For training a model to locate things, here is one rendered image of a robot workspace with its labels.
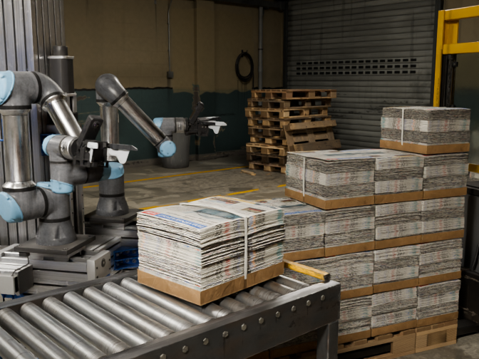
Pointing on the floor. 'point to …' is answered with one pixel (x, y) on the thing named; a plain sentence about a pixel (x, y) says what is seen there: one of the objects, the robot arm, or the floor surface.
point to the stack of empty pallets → (289, 105)
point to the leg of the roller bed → (327, 341)
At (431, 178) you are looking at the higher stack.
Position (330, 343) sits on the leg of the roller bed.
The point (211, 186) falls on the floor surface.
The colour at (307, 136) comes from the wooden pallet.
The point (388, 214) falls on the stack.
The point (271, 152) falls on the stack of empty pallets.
